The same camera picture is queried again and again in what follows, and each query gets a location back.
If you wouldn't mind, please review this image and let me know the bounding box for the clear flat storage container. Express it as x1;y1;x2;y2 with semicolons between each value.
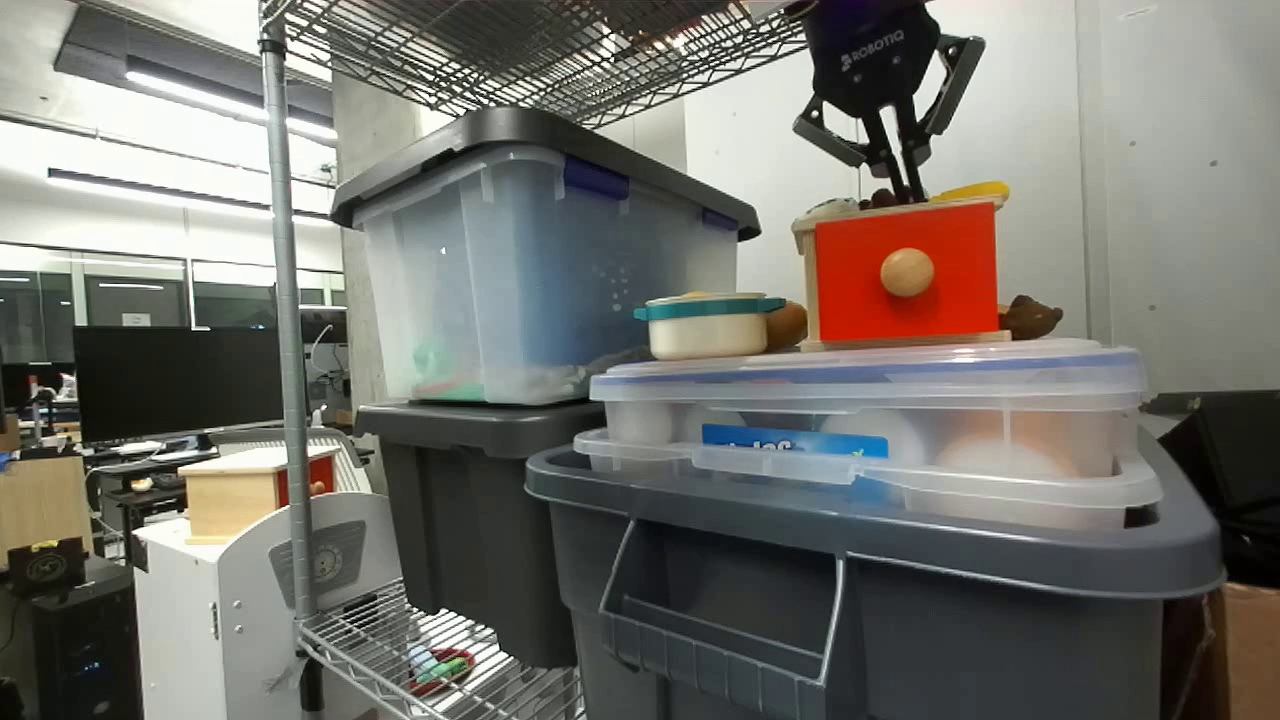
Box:
573;427;1170;539

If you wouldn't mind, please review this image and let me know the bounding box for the red drawer with wooden knob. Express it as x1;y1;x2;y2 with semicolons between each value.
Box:
811;200;1006;350

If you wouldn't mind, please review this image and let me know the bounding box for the clear tote with dark lid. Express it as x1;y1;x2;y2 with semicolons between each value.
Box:
333;107;763;412

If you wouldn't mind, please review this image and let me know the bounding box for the small pale wooden box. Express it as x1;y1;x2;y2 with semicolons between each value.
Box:
176;442;349;544

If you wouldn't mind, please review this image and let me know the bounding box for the dark brown toy food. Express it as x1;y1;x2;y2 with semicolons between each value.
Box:
996;292;1068;343

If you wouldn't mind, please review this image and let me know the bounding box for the long ceiling light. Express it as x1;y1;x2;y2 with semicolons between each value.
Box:
45;165;343;226
117;60;342;146

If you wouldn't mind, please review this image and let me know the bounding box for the clear flat container blue rim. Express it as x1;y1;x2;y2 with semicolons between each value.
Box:
587;337;1152;482

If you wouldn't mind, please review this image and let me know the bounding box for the white toy cabinet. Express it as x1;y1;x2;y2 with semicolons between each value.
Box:
127;493;403;720

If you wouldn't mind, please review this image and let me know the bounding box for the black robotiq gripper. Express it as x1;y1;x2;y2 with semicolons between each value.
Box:
794;0;991;209

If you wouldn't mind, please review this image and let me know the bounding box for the light brown toy food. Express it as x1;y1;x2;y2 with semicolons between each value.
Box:
763;299;818;354

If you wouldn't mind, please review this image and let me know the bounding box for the large grey tote bin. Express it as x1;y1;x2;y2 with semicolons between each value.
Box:
519;438;1228;720

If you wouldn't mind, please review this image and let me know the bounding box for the black computer tower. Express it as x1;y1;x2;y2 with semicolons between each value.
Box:
25;555;142;720

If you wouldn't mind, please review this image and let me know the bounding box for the small green red toy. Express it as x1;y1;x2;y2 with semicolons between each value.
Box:
395;642;484;695

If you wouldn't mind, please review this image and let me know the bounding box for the dark grey tote bin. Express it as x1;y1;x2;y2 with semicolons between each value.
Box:
358;395;611;672

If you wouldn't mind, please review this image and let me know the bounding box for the yellow toy food piece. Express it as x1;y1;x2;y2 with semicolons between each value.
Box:
932;177;1013;211

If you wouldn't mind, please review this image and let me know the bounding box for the metal wire shelf rack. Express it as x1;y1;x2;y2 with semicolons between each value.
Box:
255;0;936;720

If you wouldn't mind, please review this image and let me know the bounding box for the brown cardboard box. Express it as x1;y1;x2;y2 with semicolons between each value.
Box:
1206;580;1280;720

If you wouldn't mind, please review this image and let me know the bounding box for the tan wooden crate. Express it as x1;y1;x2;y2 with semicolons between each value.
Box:
0;453;95;572

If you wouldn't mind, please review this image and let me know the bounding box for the red wooden box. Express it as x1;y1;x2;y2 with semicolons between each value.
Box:
794;195;1017;354

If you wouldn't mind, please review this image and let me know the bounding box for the black computer monitor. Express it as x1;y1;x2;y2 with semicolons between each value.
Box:
73;325;292;445

